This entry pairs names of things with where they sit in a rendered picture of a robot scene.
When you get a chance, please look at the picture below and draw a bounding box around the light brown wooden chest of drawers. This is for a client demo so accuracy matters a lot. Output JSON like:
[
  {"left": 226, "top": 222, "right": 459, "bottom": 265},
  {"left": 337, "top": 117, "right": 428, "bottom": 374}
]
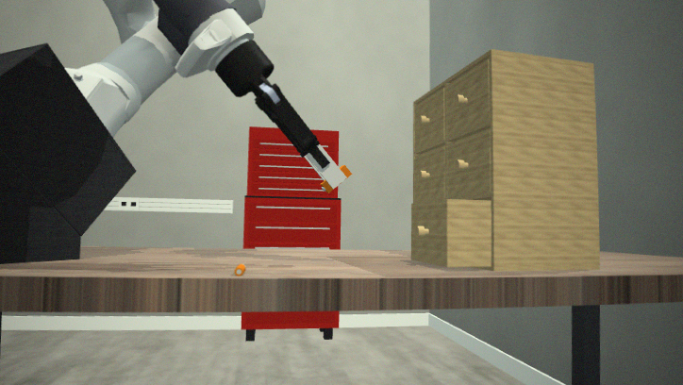
[{"left": 413, "top": 49, "right": 600, "bottom": 272}]

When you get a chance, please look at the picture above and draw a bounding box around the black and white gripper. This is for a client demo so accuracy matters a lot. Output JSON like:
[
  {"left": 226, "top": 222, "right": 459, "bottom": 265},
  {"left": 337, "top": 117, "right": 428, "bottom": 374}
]
[{"left": 215, "top": 40, "right": 347, "bottom": 189}]

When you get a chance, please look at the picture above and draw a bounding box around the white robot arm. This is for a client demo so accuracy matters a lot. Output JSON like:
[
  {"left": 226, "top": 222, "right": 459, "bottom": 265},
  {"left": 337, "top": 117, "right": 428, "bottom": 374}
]
[{"left": 65, "top": 0, "right": 266, "bottom": 138}]

